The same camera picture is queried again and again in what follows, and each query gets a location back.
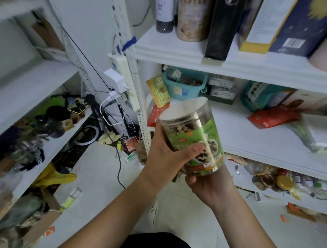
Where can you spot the white flat box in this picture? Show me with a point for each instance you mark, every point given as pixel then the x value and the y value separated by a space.
pixel 315 130

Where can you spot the red snack packet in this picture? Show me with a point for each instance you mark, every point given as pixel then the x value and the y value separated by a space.
pixel 155 115

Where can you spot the person's left forearm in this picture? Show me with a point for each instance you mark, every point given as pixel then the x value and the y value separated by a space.
pixel 112 214

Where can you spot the red pouch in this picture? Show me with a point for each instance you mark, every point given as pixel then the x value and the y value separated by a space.
pixel 273 117

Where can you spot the small black grey boxes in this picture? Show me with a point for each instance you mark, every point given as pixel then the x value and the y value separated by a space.
pixel 220 89

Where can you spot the person's right hand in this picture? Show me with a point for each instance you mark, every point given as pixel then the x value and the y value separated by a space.
pixel 214 186

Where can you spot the white power strip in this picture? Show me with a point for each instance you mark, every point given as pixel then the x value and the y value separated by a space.
pixel 126 81

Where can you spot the teal plastic basket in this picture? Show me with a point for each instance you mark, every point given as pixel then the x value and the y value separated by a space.
pixel 184 87

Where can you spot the pink cylinder canister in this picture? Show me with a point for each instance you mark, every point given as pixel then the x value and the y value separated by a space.
pixel 321 56

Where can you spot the dark glass jar silver lid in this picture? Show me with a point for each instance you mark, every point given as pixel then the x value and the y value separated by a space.
pixel 164 15

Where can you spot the teal pouch bag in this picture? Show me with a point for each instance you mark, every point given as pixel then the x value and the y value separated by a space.
pixel 263 96

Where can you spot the white box brown print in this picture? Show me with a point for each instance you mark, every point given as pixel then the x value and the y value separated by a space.
pixel 309 101

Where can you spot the clear green label nut jar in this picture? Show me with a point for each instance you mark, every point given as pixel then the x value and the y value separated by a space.
pixel 196 130

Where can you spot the yellow plastic bag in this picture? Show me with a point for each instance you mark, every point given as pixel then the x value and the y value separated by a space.
pixel 51 176

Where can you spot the beige canister orange lid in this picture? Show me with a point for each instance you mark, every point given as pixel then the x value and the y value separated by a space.
pixel 193 20

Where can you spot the small clear bottle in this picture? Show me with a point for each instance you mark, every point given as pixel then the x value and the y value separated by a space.
pixel 70 199

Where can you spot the dark blue moon box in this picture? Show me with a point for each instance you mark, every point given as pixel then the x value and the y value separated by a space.
pixel 306 25

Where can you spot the person's right forearm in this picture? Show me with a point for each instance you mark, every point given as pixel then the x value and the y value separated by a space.
pixel 242 225

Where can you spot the blue tape strip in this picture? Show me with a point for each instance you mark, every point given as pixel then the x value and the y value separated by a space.
pixel 127 44

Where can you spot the person's black clothing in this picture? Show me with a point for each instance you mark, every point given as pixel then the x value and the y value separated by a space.
pixel 156 241

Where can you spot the person's left hand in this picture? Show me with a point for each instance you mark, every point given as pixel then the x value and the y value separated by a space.
pixel 161 163

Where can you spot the tall black and yellow box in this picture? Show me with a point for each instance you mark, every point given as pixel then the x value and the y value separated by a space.
pixel 225 28

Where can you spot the green snack packet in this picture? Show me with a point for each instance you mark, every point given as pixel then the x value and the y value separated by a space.
pixel 158 92

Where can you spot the white power adapter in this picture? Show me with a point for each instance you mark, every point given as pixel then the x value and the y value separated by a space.
pixel 115 80

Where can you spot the white metal shelving unit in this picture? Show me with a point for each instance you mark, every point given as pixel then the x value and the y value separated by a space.
pixel 173 48

